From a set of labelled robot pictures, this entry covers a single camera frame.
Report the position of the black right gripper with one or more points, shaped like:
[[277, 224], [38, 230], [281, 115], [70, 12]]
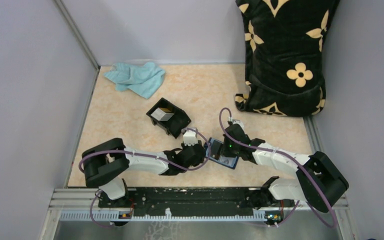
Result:
[[225, 150]]

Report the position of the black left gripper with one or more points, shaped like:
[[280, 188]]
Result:
[[183, 147]]

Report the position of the blue leather card holder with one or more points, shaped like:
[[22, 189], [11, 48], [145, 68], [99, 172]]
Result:
[[220, 154]]

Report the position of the black plastic card box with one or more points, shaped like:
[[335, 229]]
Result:
[[176, 123]]

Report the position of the grey credit card stack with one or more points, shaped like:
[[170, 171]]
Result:
[[162, 114]]

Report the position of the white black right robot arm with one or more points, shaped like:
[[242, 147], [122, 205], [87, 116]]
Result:
[[315, 178]]

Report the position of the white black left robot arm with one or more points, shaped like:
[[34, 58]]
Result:
[[102, 164]]

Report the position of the light blue cloth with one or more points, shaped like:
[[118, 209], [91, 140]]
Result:
[[144, 80]]

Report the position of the black floral cushion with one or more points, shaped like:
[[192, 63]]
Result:
[[284, 41]]

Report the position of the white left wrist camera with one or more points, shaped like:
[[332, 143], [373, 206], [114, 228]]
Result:
[[190, 138]]

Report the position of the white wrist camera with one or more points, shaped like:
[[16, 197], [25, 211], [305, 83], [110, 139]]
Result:
[[232, 121], [190, 138]]

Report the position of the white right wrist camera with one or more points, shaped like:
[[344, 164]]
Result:
[[232, 121]]

